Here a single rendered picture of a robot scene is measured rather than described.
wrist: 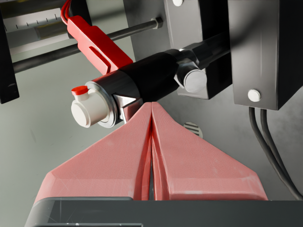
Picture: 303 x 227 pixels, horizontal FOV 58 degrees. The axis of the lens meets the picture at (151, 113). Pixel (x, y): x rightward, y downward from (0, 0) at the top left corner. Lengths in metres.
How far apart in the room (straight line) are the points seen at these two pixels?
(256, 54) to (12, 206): 0.40
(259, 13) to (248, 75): 0.05
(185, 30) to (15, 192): 0.35
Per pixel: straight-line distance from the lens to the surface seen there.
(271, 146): 0.23
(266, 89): 0.23
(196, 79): 0.16
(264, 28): 0.21
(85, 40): 0.18
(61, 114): 0.47
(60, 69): 0.46
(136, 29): 0.43
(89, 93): 0.16
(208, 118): 0.47
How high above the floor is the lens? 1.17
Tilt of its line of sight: 37 degrees down
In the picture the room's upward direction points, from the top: 121 degrees counter-clockwise
